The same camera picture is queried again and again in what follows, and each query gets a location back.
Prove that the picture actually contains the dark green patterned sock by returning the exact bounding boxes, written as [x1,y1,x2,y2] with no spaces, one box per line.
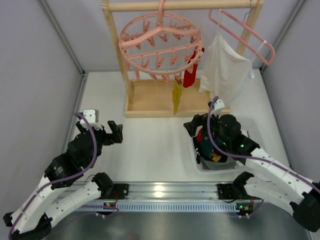
[200,138,216,157]

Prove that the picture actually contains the yellow sock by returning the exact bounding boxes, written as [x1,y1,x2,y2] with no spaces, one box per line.
[172,81,182,115]
[209,154,222,163]

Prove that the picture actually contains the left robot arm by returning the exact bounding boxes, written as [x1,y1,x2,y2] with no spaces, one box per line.
[3,120,123,240]

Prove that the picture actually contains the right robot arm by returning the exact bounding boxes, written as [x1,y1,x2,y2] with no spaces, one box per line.
[183,114,320,232]

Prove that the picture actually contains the pink round clip hanger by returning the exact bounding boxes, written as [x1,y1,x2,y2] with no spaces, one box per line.
[118,0,203,84]

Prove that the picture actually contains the pink clothes hanger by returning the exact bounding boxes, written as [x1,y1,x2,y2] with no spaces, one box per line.
[208,7,276,66]

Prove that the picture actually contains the red santa sock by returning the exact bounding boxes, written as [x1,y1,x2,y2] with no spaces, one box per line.
[195,128,203,143]

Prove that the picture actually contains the white plastic basket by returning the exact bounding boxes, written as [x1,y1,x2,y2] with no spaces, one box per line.
[189,115,266,175]

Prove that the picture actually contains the black sock in basket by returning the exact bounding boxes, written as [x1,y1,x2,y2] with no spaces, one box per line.
[195,148,236,167]

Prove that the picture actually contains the yellow sock in basket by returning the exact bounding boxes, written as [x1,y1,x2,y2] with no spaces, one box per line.
[209,154,222,163]

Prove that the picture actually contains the wooden clothes rack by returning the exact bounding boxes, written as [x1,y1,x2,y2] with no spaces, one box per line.
[101,0,264,118]

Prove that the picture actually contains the white hanging garment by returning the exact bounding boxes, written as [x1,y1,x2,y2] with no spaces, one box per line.
[198,33,254,107]

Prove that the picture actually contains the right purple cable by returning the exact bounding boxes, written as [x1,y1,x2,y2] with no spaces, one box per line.
[206,96,320,218]

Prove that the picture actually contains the purple cable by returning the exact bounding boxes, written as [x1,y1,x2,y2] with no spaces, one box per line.
[8,112,120,238]
[206,96,320,218]

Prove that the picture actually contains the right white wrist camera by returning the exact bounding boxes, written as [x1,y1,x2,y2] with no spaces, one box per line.
[209,98,226,116]

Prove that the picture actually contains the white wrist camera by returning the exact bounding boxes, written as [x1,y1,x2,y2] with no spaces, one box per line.
[209,98,226,116]
[81,109,103,130]

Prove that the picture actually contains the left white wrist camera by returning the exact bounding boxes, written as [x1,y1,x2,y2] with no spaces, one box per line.
[81,109,103,130]

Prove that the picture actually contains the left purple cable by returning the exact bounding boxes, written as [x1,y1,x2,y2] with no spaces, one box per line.
[8,112,120,238]

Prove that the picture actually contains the aluminium mounting rail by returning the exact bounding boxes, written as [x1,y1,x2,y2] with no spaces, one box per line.
[49,181,263,213]

